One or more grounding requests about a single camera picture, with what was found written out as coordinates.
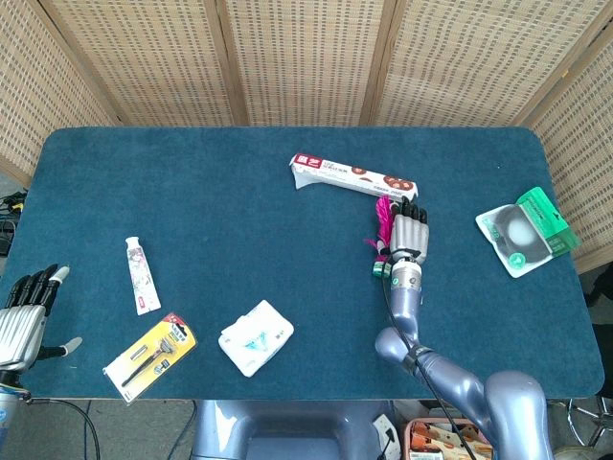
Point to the yellow packaged razor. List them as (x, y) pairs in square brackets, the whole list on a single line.
[(151, 354)]

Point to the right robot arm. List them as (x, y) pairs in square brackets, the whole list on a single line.
[(460, 369)]

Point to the chrome stool legs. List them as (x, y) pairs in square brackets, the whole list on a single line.
[(589, 419)]

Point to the woven rattan folding screen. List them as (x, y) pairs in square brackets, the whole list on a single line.
[(306, 62)]

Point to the white tissue pack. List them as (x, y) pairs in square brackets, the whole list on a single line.
[(256, 338)]

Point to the white power strip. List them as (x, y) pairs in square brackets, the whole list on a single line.
[(387, 433)]

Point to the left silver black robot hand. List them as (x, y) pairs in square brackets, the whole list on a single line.
[(19, 330)]

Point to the long white red box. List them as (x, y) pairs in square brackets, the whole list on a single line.
[(352, 177)]

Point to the white printed cream tube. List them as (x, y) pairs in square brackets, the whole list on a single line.
[(141, 278)]

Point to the feather shuttlecock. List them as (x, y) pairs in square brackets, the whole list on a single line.
[(381, 230)]

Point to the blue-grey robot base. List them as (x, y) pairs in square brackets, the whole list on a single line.
[(292, 431)]

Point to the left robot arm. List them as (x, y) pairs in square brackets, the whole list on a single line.
[(7, 417)]

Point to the pink basket with items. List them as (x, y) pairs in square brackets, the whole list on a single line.
[(440, 441)]

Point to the green white packaged tape roll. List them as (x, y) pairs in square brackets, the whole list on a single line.
[(527, 235)]

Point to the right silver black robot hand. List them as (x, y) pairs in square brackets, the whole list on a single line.
[(409, 232)]

